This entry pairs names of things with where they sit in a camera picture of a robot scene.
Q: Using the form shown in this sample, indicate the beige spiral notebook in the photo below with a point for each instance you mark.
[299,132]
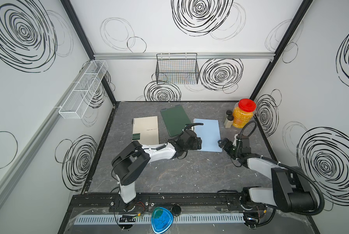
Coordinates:
[146,130]

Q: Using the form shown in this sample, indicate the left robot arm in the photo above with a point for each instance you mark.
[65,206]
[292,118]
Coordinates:
[128,165]

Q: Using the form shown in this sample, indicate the beige powder spice bottle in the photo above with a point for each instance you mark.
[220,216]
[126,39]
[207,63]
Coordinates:
[229,121]

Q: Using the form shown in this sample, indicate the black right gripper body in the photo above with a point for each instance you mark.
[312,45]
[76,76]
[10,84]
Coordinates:
[232,150]

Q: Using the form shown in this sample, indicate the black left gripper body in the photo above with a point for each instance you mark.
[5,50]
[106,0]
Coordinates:
[195,145]

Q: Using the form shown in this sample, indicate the white wire wall shelf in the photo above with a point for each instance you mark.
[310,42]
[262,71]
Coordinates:
[84,89]

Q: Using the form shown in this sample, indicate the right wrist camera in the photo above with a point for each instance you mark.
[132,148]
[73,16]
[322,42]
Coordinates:
[236,140]

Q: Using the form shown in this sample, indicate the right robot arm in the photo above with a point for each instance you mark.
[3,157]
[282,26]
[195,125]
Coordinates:
[292,191]

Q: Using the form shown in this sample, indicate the light blue spiral notebook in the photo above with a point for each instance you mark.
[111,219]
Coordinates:
[209,133]

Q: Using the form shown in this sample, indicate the white slotted cable duct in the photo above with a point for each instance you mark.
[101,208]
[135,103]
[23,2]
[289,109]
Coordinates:
[197,218]

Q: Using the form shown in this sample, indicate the black round cap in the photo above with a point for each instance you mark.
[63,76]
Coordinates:
[176,210]

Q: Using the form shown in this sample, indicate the rear black-capped spice bottle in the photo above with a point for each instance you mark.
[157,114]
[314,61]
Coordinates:
[229,112]

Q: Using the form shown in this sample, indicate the green spiral notepad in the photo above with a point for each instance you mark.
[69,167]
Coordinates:
[175,119]

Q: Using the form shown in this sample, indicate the corn flakes jar red lid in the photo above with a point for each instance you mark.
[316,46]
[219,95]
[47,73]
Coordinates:
[243,112]

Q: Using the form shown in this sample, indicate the black wire wall basket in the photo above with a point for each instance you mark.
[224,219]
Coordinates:
[177,68]

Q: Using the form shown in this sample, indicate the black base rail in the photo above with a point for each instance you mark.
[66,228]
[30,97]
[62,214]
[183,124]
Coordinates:
[232,201]

